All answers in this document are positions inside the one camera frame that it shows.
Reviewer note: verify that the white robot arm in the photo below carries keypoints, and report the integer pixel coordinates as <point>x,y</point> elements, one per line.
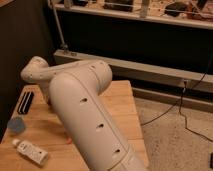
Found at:
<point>73,90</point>

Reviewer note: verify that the orange toy carrot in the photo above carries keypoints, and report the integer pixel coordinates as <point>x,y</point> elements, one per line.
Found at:
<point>69,140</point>

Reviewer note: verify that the black and white striped block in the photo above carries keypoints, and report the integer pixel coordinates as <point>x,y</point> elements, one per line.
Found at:
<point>25,103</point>

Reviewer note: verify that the white plastic bottle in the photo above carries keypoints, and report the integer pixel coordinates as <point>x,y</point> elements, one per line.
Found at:
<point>31,151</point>

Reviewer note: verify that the white window ledge shelf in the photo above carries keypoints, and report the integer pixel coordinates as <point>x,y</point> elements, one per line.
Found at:
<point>97,9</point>

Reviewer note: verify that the metal clamp pole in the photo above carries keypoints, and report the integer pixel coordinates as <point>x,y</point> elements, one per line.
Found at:
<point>63,45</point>

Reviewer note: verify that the round blue-grey scrubber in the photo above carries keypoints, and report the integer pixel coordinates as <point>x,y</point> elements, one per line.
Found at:
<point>16,125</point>

